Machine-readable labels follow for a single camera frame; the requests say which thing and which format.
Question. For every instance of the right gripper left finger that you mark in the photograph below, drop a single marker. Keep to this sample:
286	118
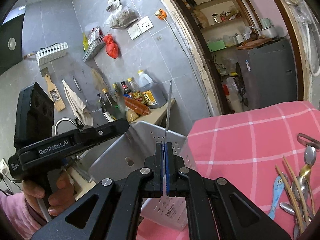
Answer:
154	179

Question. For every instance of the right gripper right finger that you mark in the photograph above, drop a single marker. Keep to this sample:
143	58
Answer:
176	174

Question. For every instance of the small steel spoon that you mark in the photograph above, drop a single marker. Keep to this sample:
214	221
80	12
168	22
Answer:
310	155

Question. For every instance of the large steel spoon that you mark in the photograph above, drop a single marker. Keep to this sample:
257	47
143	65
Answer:
302	183

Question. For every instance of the pink sleeved left forearm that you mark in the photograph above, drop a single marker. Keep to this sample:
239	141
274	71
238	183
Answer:
18	219

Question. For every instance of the chrome faucet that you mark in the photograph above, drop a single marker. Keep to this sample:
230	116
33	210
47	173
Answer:
66	124

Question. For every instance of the orange snack packet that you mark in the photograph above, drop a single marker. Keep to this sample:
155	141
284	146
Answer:
136	106

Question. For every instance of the beige hanging cloth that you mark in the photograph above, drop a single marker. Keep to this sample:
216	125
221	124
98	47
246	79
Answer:
79	109

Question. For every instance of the dark vinegar jug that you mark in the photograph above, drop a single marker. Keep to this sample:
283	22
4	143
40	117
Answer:
151	91

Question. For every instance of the dark soy sauce bottle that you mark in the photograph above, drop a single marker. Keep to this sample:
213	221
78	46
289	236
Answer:
111	108

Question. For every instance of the yellow labelled sauce bottle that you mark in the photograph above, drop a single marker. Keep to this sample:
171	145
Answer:
136	94

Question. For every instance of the blue ceramic spoon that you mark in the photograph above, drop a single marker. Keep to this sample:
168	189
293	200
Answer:
277	191

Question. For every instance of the wooden chopstick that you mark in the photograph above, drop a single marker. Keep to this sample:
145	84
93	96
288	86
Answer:
292	201
303	202

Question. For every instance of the red plastic bag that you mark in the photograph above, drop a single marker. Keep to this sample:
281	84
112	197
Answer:
112	49

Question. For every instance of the green box on shelf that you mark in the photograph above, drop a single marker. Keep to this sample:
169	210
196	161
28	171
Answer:
216	45

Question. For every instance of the gold coloured spoon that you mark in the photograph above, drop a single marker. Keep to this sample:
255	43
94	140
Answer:
306	173

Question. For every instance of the grey small refrigerator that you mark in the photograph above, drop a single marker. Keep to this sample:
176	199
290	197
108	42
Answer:
269	73

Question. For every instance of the clear bag of dried goods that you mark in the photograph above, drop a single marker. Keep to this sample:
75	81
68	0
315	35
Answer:
120	16

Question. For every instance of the wooden handled grater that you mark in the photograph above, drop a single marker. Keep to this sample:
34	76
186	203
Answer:
52	90

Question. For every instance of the white plastic wall basket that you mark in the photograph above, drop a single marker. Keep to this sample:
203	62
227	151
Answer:
51	53

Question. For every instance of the grey wall rack basket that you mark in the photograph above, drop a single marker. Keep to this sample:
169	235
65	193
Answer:
94	48

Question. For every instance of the white wall socket plate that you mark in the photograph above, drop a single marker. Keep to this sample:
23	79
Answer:
140	27

